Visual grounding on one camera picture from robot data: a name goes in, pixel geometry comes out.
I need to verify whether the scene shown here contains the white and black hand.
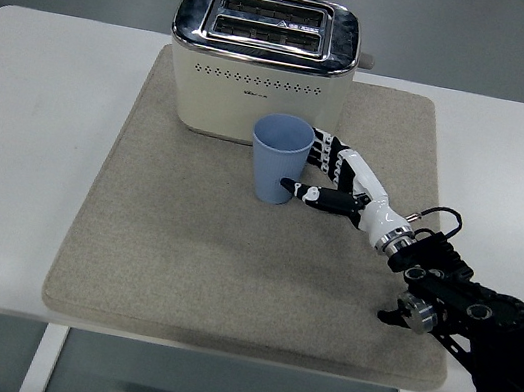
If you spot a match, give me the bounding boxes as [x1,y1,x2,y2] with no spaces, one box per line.
[271,120,429,254]

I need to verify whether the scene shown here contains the blue ribbed plastic cup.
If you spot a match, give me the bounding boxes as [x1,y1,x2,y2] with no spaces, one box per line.
[240,109,319,210]

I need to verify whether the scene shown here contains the cream and chrome toaster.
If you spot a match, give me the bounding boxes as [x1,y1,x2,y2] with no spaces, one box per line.
[152,0,386,166]

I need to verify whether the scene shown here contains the beige fabric mat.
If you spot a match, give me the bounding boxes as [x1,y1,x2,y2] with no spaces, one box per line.
[35,30,496,392]

